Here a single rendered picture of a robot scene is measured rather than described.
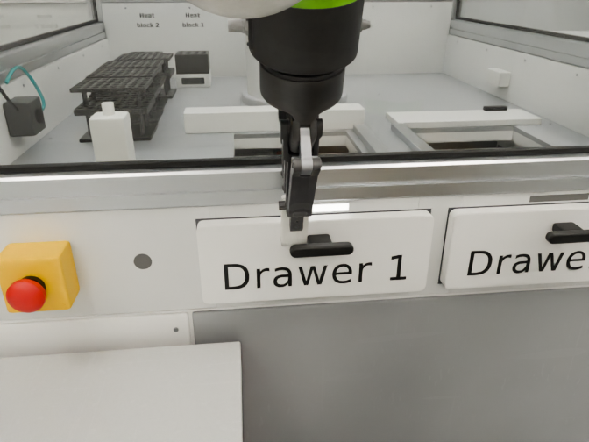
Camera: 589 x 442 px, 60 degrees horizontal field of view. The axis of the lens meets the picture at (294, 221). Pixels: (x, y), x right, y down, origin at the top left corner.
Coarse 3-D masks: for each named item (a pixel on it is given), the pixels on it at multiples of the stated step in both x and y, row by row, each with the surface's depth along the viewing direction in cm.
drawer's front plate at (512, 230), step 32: (448, 224) 65; (480, 224) 64; (512, 224) 64; (544, 224) 65; (576, 224) 65; (448, 256) 65; (480, 256) 66; (512, 256) 66; (544, 256) 67; (576, 256) 67; (448, 288) 67
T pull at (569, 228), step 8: (560, 224) 64; (568, 224) 64; (552, 232) 62; (560, 232) 62; (568, 232) 62; (576, 232) 62; (584, 232) 62; (552, 240) 61; (560, 240) 62; (568, 240) 62; (576, 240) 62; (584, 240) 62
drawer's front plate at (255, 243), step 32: (224, 224) 60; (256, 224) 60; (320, 224) 61; (352, 224) 62; (384, 224) 62; (416, 224) 63; (224, 256) 62; (256, 256) 62; (288, 256) 63; (352, 256) 64; (384, 256) 64; (416, 256) 65; (224, 288) 64; (256, 288) 64; (288, 288) 64; (320, 288) 65; (352, 288) 66; (384, 288) 66; (416, 288) 67
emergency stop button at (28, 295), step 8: (24, 280) 55; (8, 288) 55; (16, 288) 54; (24, 288) 55; (32, 288) 55; (40, 288) 56; (8, 296) 55; (16, 296) 55; (24, 296) 55; (32, 296) 55; (40, 296) 55; (16, 304) 55; (24, 304) 55; (32, 304) 55; (40, 304) 56
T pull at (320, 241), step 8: (312, 240) 60; (320, 240) 60; (328, 240) 60; (296, 248) 58; (304, 248) 58; (312, 248) 58; (320, 248) 58; (328, 248) 59; (336, 248) 59; (344, 248) 59; (352, 248) 59; (296, 256) 59; (304, 256) 59; (312, 256) 59; (320, 256) 59
